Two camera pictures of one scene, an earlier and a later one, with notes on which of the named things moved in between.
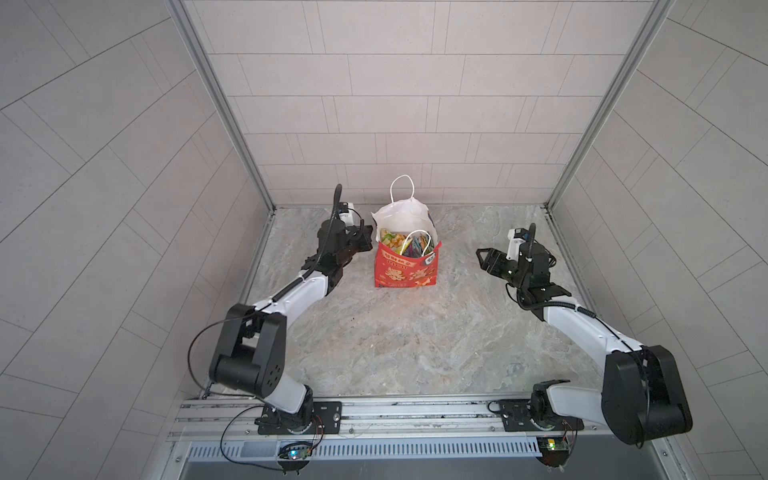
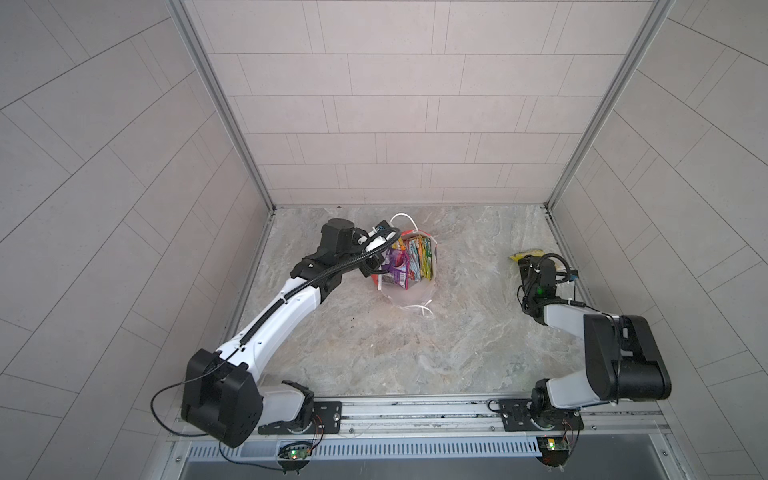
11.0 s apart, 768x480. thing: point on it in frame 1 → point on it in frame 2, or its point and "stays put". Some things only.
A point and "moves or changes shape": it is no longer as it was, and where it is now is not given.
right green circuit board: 555,450 stays put
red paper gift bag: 406,240 moves or changes shape
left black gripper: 362,239 → 371,264
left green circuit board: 294,456 stays put
